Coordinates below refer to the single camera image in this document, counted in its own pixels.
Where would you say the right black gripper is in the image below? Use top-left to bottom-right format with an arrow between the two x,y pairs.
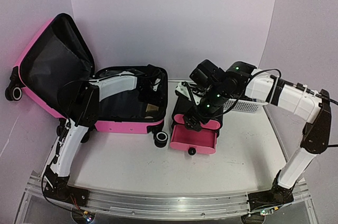
183,86 -> 232,132

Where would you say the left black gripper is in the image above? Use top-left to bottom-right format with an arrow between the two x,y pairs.
138,86 -> 165,108

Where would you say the tan square box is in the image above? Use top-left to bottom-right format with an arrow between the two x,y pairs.
146,104 -> 159,113

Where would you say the pink hard-shell suitcase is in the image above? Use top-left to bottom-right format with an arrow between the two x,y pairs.
5,12 -> 169,148

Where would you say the black and pink drawer organizer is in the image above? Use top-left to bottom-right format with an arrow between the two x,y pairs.
170,92 -> 223,155

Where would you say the white perforated plastic basket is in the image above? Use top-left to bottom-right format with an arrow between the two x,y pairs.
223,99 -> 262,114

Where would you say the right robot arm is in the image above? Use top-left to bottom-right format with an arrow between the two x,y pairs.
175,60 -> 334,204

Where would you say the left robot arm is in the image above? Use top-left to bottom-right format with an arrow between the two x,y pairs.
45,64 -> 168,201

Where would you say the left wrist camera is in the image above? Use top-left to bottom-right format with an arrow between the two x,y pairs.
151,75 -> 162,92

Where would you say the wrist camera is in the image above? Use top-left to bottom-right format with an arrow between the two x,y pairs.
175,81 -> 205,106
151,75 -> 162,92

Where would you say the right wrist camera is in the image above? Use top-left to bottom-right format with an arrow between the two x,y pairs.
175,81 -> 205,106

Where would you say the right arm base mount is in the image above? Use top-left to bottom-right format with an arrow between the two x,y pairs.
248,190 -> 294,212

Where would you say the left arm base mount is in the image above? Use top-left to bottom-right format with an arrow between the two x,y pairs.
43,183 -> 89,207

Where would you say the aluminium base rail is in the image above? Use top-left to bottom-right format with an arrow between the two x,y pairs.
23,189 -> 315,219

